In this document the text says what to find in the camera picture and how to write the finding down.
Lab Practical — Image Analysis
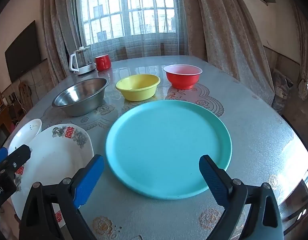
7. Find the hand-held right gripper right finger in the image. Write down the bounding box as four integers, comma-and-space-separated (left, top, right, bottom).
198, 154, 284, 240

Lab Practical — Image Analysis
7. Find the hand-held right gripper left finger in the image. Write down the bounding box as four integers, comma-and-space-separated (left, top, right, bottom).
19, 154, 105, 240

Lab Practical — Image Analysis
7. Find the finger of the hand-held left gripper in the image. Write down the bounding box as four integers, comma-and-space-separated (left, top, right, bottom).
0, 144, 32, 175
0, 146, 9, 167

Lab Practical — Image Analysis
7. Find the small white plate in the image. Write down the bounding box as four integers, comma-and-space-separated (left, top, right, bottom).
8, 118, 42, 155

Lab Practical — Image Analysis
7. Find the large white patterned plate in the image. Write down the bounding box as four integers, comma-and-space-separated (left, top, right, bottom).
10, 124, 94, 229

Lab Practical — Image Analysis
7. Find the turquoise plastic plate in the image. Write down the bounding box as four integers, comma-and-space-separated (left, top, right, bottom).
105, 100, 232, 200

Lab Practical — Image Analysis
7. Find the stainless steel bowl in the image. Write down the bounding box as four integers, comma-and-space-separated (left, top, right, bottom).
52, 77, 110, 117

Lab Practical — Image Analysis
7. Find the yellow plastic bowl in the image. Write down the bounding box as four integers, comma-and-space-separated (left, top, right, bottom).
115, 74, 161, 102

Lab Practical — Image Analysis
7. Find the red plastic bowl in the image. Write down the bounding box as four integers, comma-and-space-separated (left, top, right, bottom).
163, 64, 203, 90

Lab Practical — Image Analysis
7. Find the wooden cabinet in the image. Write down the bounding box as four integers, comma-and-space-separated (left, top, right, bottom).
0, 84, 12, 150

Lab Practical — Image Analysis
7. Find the wicker chair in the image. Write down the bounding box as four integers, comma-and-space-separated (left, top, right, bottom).
18, 82, 33, 108

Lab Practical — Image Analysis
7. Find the patterned cushion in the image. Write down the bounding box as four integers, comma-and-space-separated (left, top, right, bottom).
271, 69, 294, 108

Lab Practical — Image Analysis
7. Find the red mug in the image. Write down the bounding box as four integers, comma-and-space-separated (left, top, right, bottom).
95, 54, 111, 71

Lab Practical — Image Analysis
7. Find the white glass kettle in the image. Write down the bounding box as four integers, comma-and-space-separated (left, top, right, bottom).
69, 46, 96, 76

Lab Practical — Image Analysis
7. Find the beige patterned curtain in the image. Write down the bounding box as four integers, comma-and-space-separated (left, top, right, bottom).
179, 0, 275, 105
42, 0, 82, 80

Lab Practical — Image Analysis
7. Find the sheer white curtain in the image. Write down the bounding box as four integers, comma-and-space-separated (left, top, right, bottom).
77, 0, 189, 62

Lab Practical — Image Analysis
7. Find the tied beige curtain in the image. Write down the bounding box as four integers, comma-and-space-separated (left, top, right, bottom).
291, 5, 308, 100

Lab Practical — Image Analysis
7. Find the barred window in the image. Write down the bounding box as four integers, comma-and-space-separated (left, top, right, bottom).
70, 0, 176, 46

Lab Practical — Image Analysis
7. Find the black wall television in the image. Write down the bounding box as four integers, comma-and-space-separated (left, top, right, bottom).
5, 20, 43, 83

